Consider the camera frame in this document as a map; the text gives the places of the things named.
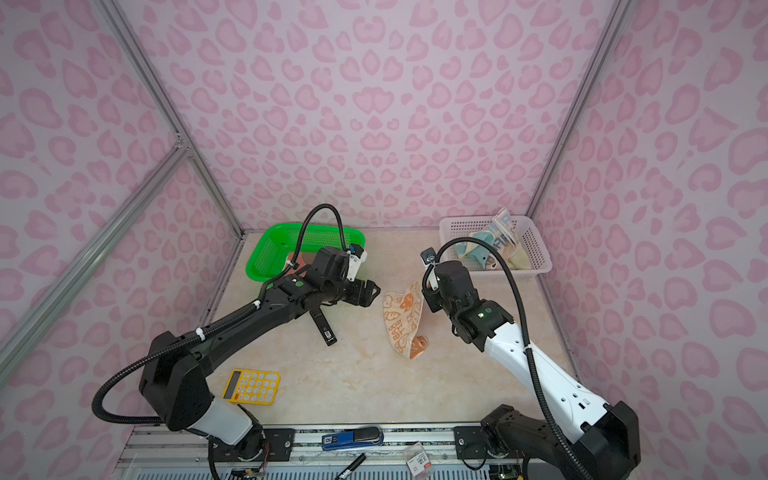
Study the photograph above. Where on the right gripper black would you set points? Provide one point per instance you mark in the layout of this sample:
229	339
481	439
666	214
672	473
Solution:
427	299

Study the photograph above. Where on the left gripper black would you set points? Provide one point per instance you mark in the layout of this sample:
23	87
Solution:
364	289

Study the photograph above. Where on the cream orange patterned towel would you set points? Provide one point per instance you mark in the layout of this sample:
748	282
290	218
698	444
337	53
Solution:
402	313

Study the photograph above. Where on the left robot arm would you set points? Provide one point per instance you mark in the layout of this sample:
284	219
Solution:
174	381

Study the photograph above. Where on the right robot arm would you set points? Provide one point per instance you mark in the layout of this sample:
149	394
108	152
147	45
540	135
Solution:
579	432

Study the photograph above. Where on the black marker device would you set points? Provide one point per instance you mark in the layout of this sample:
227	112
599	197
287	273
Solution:
323	326

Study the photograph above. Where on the white blue lettered towel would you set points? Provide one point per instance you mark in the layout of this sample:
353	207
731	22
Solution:
500	233

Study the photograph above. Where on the green plastic basket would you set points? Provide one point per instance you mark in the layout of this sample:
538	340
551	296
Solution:
277	245

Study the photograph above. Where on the yellow calculator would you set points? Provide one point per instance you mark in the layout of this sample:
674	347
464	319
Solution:
252	387

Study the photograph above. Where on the blue stapler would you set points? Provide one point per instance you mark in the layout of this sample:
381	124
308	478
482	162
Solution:
361	437

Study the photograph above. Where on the small plastic bag red label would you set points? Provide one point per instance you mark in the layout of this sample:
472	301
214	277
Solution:
417	461

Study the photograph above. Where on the black pen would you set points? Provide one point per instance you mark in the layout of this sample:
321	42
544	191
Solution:
352	467

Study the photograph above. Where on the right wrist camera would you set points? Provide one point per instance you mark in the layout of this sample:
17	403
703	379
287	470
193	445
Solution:
444	280

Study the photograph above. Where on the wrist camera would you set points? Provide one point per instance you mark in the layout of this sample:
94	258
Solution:
444	280
357	255

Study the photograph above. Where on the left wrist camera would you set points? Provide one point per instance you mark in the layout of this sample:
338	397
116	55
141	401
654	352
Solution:
357	255

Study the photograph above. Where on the aluminium frame rail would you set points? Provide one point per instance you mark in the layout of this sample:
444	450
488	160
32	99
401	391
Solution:
38	321

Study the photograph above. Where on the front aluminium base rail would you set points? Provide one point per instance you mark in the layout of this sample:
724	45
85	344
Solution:
456	451

